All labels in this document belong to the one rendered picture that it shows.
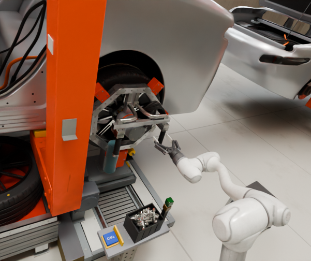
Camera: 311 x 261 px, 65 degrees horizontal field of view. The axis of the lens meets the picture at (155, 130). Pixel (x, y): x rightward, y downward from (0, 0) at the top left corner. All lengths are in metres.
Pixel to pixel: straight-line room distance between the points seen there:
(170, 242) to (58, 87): 1.61
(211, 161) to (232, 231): 0.65
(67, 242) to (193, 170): 1.01
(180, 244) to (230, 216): 1.28
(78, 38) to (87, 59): 0.08
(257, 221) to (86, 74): 0.86
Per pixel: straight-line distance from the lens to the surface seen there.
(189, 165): 1.50
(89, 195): 1.81
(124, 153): 1.94
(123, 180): 2.26
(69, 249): 1.90
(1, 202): 1.68
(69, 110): 1.07
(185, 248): 2.23
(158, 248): 2.15
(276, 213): 1.10
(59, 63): 0.97
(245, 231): 1.00
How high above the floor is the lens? 1.80
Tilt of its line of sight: 33 degrees down
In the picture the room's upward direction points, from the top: 17 degrees clockwise
